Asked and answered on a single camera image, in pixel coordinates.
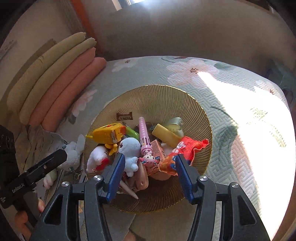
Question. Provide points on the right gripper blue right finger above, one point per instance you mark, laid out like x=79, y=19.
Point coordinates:
x=188, y=176

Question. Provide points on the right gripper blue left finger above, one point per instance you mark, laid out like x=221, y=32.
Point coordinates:
x=112, y=176

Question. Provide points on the patterned blue rug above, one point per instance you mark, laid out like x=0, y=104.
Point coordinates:
x=34, y=145

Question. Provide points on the white pen with barcode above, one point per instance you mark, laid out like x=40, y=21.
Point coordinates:
x=126, y=188

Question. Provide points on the green Bubble strap keychain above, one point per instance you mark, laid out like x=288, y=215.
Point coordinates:
x=175, y=126

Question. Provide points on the red embroidered pouch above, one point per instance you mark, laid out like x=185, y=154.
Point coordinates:
x=186, y=147

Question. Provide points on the golden ribbed plate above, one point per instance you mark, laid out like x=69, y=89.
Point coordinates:
x=150, y=125

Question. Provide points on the big blue bunny plush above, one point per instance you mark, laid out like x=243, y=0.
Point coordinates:
x=73, y=151

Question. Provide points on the white duck plush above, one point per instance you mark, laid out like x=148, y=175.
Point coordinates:
x=97, y=160

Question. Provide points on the pink card box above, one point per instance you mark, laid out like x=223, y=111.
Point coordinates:
x=158, y=151

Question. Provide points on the folded beige quilt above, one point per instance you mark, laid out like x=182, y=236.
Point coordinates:
x=33, y=84

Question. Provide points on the FOX candy wrapper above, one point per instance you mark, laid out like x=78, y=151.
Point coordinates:
x=124, y=116

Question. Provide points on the light blue ghost plush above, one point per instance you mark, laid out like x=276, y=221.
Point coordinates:
x=130, y=148

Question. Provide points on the folded pink quilt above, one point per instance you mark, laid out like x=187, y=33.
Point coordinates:
x=72, y=81

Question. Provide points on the yellow tape measure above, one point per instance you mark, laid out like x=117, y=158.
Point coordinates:
x=109, y=135

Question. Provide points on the tricolour dango plush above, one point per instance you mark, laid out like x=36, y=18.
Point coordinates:
x=50, y=178

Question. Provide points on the person's left hand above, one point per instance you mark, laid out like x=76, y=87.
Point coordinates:
x=21, y=219

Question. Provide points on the pink multicolour character pen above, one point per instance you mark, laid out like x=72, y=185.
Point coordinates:
x=148, y=160

